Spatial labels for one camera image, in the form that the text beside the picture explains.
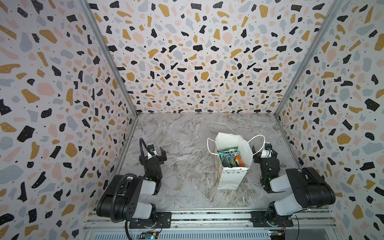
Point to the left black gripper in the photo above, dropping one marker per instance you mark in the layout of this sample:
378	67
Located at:
160	158

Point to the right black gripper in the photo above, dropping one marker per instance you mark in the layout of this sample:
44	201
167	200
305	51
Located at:
267	159

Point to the yellow green Fox's candy bag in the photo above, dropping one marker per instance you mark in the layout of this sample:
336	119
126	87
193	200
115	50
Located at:
228	161

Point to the white paper gift bag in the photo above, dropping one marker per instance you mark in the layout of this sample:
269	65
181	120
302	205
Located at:
230	178

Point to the red green Fox's candy bag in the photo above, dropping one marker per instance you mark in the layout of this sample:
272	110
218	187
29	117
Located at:
228	150

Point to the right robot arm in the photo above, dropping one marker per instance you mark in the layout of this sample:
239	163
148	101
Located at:
309	189

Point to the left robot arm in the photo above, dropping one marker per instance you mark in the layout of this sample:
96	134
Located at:
120	201

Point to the orange snack packet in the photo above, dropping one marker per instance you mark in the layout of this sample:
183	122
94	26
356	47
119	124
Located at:
238	161

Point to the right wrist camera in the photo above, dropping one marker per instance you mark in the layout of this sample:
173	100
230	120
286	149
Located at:
267	151

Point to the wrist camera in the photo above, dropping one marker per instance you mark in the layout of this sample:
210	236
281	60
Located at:
267	151
151	151

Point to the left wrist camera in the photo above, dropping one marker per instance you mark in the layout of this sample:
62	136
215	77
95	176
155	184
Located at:
151	151

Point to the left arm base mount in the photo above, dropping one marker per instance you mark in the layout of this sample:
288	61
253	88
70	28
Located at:
159	220

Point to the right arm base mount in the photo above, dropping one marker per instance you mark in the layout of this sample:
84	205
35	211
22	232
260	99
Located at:
264	219

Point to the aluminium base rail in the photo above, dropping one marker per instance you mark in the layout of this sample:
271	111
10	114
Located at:
245	224

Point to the left corner aluminium post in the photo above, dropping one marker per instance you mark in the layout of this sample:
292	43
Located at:
84	5

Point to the corner aluminium post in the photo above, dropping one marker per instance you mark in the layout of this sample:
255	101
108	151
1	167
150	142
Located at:
84	5
334	8

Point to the right corner aluminium post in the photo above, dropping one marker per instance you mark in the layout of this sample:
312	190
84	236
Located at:
334	8

